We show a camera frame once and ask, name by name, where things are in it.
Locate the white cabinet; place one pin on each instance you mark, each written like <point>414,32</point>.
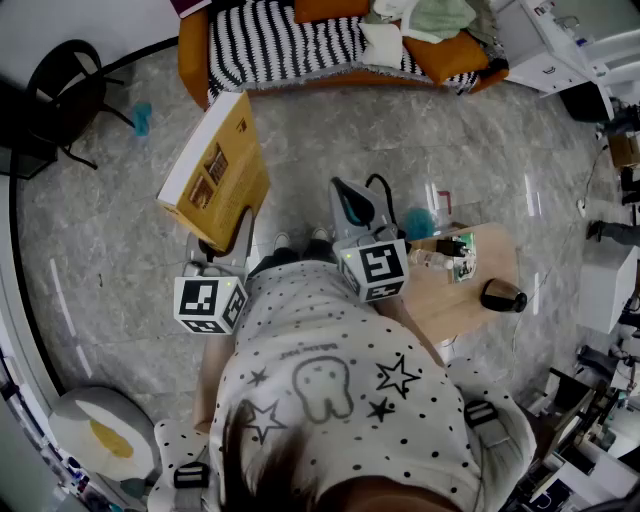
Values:
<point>560,45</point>

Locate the small orange cushion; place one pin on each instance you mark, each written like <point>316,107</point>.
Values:
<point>445,57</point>

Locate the maroon book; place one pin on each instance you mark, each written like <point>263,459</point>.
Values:
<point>190,6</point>

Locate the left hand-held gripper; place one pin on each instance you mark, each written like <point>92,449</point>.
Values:
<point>200,300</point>

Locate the yellow book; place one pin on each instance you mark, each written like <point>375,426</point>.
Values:
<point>225,170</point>

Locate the black power adapter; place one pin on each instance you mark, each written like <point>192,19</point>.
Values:
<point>450,247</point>

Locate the person's black trousers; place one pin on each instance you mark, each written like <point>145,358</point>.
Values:
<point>290,257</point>

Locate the grey knitted throw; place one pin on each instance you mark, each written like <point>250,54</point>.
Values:
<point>487,35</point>

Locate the wooden table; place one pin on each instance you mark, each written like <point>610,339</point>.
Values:
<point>450,310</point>

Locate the green and white box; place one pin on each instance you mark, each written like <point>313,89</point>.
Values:
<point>465,267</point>

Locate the black chair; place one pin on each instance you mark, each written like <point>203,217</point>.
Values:
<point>65,100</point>

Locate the green and white blanket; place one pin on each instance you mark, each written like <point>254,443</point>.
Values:
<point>435,17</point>

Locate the clear plastic bottle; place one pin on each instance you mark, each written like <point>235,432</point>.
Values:
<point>430,259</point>

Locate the person's right forearm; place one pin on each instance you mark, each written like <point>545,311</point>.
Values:
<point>410,330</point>

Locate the grey round pouf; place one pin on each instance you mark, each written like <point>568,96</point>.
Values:
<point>100,430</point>

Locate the person's white shoe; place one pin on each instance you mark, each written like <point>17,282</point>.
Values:
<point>320,234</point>
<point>282,241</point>

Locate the large orange cushion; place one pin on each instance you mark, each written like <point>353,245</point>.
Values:
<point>330,10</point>

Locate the dark metal jug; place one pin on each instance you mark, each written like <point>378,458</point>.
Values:
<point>500,296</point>

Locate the black white patterned book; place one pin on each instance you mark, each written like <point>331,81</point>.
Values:
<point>280,45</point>

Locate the teal fluffy duster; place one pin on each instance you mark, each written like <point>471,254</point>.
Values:
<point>142,120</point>

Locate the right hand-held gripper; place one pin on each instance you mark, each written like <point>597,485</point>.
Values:
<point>375,265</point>

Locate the white pillow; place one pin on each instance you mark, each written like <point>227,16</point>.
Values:
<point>382,45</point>

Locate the person's left forearm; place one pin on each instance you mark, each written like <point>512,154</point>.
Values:
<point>212,380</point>

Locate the cardboard box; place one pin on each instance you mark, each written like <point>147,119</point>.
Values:
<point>625,150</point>

